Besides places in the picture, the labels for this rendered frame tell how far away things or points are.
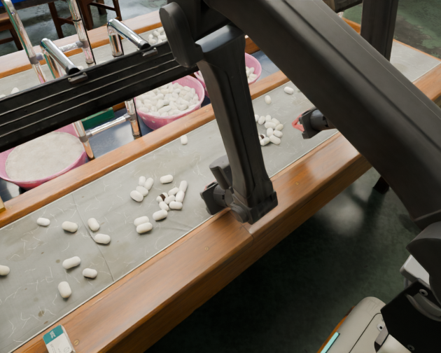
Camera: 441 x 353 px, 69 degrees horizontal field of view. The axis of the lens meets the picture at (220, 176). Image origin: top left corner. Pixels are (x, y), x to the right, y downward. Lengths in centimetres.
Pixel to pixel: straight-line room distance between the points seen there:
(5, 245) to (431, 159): 87
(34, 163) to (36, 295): 42
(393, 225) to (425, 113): 169
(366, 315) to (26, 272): 107
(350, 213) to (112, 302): 143
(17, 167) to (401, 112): 102
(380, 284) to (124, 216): 126
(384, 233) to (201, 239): 129
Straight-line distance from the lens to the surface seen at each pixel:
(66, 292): 79
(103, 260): 82
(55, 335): 73
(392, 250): 186
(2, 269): 87
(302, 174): 93
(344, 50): 28
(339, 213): 187
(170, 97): 120
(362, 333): 130
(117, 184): 94
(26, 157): 112
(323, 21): 29
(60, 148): 111
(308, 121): 91
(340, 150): 103
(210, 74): 44
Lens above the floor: 144
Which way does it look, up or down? 50 degrees down
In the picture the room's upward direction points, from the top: 2 degrees clockwise
